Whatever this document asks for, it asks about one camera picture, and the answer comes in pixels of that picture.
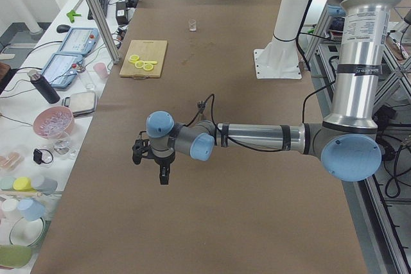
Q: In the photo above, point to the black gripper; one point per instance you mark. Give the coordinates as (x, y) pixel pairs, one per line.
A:
(163, 159)

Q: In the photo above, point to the small clear glass cup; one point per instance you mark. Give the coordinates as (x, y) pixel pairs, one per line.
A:
(192, 25)

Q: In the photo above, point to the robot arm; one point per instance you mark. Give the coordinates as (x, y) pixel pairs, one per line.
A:
(344, 141)

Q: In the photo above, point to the small pink cup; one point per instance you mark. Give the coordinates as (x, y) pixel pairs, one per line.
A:
(101, 70)

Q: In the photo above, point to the lemon slice middle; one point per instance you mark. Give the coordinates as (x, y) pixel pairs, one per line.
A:
(140, 64)

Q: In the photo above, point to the wine glass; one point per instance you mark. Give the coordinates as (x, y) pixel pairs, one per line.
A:
(63, 144)

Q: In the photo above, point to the lemon slice far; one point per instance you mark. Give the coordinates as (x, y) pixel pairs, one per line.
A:
(133, 58)

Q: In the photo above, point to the pink bowl with ice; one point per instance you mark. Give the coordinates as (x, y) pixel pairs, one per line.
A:
(52, 121)

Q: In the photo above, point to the bamboo cutting board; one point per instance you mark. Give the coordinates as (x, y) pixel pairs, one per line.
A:
(148, 50)

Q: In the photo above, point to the blue teach pendant near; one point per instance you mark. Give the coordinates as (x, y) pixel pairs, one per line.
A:
(60, 70)

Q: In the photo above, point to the blue teach pendant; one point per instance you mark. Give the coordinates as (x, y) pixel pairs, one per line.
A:
(60, 70)
(79, 41)

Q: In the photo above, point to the black thermos bottle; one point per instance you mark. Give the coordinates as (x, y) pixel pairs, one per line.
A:
(43, 87)

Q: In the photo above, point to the blue teach pendant far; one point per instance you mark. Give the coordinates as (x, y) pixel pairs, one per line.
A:
(79, 41)

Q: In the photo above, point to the black computer mouse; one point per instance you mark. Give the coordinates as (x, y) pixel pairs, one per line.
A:
(63, 28)

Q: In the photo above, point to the green plastic tool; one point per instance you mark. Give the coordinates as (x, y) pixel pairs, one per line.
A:
(71, 15)

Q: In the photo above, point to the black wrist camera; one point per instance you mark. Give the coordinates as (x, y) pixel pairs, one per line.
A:
(141, 149)

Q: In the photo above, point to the lemon slice near handle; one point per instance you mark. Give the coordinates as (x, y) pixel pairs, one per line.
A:
(148, 67)

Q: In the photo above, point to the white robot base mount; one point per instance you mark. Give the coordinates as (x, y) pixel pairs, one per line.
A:
(279, 59)

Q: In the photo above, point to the aluminium frame post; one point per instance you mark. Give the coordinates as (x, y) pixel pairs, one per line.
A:
(103, 27)

